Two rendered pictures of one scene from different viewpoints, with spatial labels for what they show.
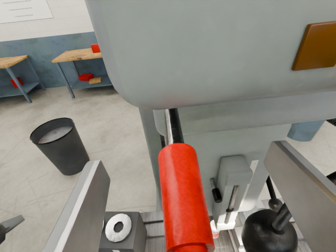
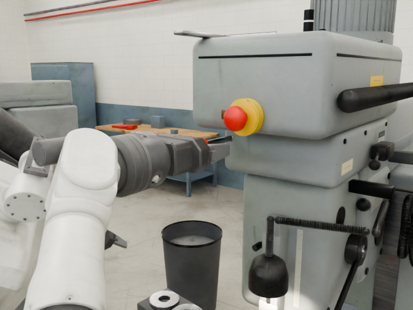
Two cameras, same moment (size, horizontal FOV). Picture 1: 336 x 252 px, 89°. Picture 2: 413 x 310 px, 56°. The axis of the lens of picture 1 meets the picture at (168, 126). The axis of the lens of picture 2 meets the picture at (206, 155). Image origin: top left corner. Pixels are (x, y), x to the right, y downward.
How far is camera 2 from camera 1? 0.65 m
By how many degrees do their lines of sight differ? 42
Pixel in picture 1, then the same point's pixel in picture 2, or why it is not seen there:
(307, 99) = (300, 162)
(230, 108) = (259, 156)
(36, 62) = not seen: hidden behind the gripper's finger
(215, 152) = (267, 206)
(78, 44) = not seen: hidden behind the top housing
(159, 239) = not seen: outside the picture
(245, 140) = (288, 201)
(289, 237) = (270, 262)
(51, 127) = (192, 230)
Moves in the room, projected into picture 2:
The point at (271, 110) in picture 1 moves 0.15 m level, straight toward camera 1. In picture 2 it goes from (281, 165) to (203, 170)
